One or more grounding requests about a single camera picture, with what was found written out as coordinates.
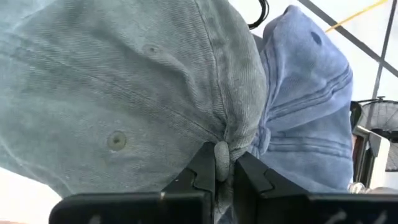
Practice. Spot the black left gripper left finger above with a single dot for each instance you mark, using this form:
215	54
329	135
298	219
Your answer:
140	208

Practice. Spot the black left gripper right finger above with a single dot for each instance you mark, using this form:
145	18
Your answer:
295	208

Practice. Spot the blue denim baseball cap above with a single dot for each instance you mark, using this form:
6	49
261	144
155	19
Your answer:
311	109

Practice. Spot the green denim baseball cap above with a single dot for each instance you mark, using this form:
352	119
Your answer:
109	77

